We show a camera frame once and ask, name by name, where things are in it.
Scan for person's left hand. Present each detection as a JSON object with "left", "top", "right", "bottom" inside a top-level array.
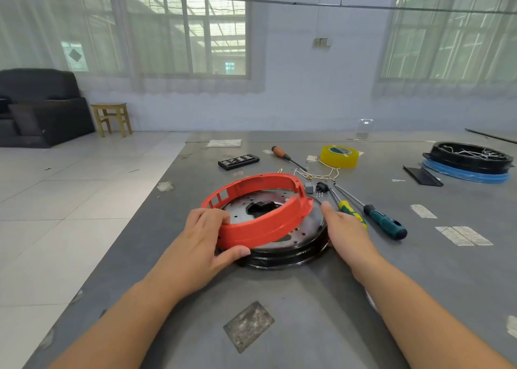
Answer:
[{"left": 156, "top": 208, "right": 251, "bottom": 298}]

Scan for person's right hand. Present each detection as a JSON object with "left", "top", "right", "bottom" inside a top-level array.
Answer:
[{"left": 320, "top": 200, "right": 382, "bottom": 279}]

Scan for green yellow handle screwdriver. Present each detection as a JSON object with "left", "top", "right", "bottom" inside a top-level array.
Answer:
[{"left": 325, "top": 185, "right": 367, "bottom": 228}]

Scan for teal handle screwdriver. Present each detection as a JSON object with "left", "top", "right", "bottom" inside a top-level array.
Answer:
[{"left": 335, "top": 183, "right": 408, "bottom": 241}]

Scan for black round base plate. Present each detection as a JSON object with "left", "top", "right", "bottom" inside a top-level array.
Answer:
[{"left": 222, "top": 189, "right": 332, "bottom": 270}]

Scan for white wire with ring terminal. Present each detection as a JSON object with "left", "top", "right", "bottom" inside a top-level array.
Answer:
[
  {"left": 317, "top": 158, "right": 342, "bottom": 182},
  {"left": 294, "top": 166, "right": 319, "bottom": 182}
]

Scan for red round appliance base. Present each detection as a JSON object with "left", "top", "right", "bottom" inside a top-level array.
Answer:
[{"left": 200, "top": 173, "right": 315, "bottom": 251}]

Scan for person's left forearm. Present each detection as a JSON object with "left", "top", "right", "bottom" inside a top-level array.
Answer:
[{"left": 48, "top": 271, "right": 203, "bottom": 369}]

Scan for person's right forearm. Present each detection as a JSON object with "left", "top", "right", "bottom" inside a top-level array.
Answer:
[{"left": 354, "top": 255, "right": 517, "bottom": 369}]

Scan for black round appliance part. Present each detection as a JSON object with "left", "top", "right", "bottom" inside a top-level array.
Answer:
[{"left": 424, "top": 142, "right": 514, "bottom": 175}]

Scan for yellow tape roll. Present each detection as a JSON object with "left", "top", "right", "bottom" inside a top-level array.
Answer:
[{"left": 320, "top": 144, "right": 361, "bottom": 169}]

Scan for narrow white tape strip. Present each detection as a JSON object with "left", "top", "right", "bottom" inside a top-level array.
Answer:
[{"left": 410, "top": 204, "right": 438, "bottom": 219}]

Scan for black flat plate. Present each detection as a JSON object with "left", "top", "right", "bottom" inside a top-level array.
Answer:
[{"left": 403, "top": 166, "right": 444, "bottom": 188}]

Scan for black remote control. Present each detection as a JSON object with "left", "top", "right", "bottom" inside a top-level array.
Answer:
[{"left": 218, "top": 154, "right": 261, "bottom": 171}]

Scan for wide white tape strips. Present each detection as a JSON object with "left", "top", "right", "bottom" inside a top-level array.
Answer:
[{"left": 435, "top": 226, "right": 494, "bottom": 247}]

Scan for small wooden stool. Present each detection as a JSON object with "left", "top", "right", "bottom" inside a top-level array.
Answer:
[{"left": 90, "top": 103, "right": 134, "bottom": 138}]

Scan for sheer white curtain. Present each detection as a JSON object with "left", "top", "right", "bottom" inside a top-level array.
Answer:
[
  {"left": 0, "top": 0, "right": 266, "bottom": 93},
  {"left": 372, "top": 0, "right": 517, "bottom": 99}
]

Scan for thin black rod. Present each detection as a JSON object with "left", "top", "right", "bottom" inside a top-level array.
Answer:
[{"left": 466, "top": 128, "right": 517, "bottom": 145}]

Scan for black armchair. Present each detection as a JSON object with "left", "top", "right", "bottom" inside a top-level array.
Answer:
[{"left": 0, "top": 68, "right": 95, "bottom": 148}]

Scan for large barred window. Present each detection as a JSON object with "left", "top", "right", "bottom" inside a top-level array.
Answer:
[
  {"left": 380, "top": 0, "right": 517, "bottom": 83},
  {"left": 60, "top": 0, "right": 248, "bottom": 76}
]

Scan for orange handle screwdriver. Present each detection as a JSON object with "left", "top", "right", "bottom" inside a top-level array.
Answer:
[{"left": 271, "top": 145, "right": 310, "bottom": 172}]

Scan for blue ring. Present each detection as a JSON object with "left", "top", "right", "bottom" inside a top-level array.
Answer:
[{"left": 422, "top": 158, "right": 510, "bottom": 184}]

